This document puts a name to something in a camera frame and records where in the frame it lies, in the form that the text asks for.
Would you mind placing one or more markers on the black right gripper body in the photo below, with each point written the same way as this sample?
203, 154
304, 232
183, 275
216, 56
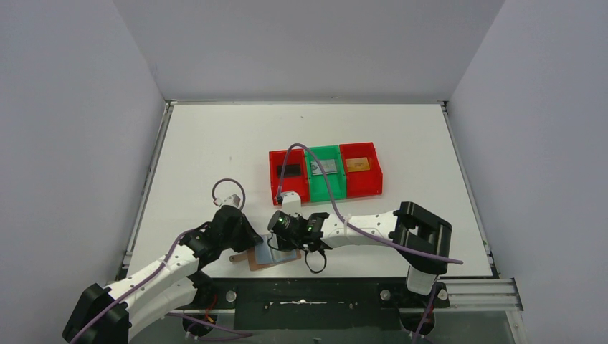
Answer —
290, 243

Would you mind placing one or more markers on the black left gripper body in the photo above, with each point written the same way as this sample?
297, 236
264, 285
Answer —
244, 233

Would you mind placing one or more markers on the brown leather card holder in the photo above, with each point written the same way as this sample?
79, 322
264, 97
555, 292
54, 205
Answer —
264, 255

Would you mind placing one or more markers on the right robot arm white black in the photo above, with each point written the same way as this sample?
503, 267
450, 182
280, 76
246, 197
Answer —
422, 238

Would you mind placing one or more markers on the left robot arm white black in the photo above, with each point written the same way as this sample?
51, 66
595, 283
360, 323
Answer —
117, 312

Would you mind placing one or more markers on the black card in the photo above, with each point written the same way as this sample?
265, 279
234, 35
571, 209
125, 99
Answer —
289, 171

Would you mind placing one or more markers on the silver grey card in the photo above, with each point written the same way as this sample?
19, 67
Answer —
328, 165

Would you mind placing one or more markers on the orange gold card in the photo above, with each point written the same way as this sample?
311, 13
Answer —
357, 164

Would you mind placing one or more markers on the left red bin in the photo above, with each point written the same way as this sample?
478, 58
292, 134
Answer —
298, 184

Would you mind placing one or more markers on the red bin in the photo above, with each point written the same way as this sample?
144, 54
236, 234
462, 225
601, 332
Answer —
298, 184
365, 183

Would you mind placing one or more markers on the green middle bin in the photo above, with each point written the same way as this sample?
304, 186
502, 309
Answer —
337, 182

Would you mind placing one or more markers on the right red bin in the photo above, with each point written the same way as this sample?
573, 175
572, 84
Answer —
365, 183

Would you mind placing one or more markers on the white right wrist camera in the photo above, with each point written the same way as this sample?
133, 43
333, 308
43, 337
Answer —
290, 203

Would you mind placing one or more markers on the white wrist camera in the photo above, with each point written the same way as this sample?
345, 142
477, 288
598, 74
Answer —
233, 200
290, 203

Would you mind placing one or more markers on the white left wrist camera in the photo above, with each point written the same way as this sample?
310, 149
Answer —
233, 200

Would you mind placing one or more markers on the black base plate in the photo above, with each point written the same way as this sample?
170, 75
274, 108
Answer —
316, 318

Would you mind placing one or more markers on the aluminium frame rail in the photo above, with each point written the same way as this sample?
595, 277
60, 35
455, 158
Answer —
480, 294

